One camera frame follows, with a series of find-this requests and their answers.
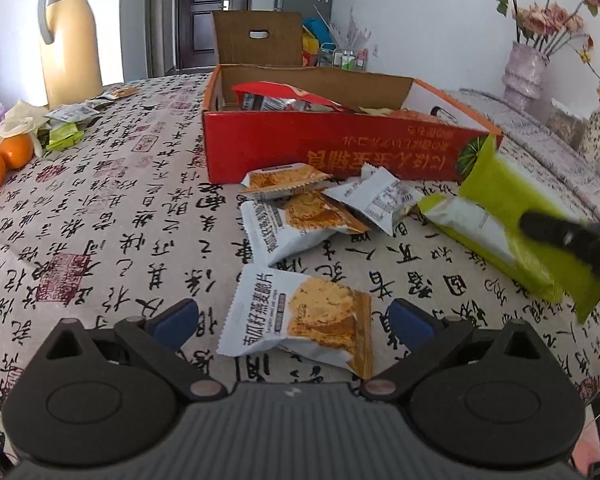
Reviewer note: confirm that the red snack bag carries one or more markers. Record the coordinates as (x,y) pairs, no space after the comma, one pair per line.
(280,91)

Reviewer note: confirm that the white orange cracker packet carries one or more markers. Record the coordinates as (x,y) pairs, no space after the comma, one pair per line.
(305,320)
(305,220)
(285,180)

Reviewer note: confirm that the white snack packet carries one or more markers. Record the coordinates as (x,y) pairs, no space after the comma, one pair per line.
(375,197)

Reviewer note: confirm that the yellow bag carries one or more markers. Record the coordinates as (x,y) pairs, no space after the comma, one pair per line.
(310,44)

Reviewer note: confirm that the small brown packet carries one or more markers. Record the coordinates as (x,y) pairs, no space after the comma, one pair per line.
(119,94)

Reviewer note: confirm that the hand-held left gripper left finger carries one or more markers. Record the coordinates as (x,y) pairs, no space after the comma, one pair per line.
(175,320)

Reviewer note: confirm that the calligraphy printed tablecloth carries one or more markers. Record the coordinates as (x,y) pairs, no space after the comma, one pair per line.
(105,240)

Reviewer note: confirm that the pale ribbed vase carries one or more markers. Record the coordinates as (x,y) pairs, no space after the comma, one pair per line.
(525,77)

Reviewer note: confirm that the grey cloth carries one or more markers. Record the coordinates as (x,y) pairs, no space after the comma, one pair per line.
(545,160)

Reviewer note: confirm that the red cardboard box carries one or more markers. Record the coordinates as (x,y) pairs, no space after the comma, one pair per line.
(280,145)

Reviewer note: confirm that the dried rose bouquet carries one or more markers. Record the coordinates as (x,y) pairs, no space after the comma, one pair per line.
(545,10)

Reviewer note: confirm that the blue plastic item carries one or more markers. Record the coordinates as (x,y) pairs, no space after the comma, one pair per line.
(320,29)

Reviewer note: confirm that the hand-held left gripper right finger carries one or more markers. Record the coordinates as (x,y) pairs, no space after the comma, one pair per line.
(410,322)

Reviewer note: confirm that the dark entrance door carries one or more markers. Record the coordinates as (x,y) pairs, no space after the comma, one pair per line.
(205,30)

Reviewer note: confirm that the yellow striped flat packet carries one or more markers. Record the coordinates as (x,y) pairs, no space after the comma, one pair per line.
(375,111)

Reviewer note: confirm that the pale dried sprigs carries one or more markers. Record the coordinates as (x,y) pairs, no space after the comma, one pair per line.
(352,27)

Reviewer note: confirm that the small patterned vase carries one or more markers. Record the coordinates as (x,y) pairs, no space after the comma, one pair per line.
(595,135)

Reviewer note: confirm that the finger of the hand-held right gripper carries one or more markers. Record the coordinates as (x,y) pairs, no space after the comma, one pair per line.
(550,227)

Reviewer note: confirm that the small white packet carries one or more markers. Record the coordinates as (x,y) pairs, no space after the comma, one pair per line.
(72,111)

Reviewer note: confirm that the small green packet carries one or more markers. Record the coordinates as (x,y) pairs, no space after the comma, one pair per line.
(64,136)

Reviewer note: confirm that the yellow thermos jug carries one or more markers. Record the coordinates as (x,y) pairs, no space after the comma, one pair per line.
(70,45)

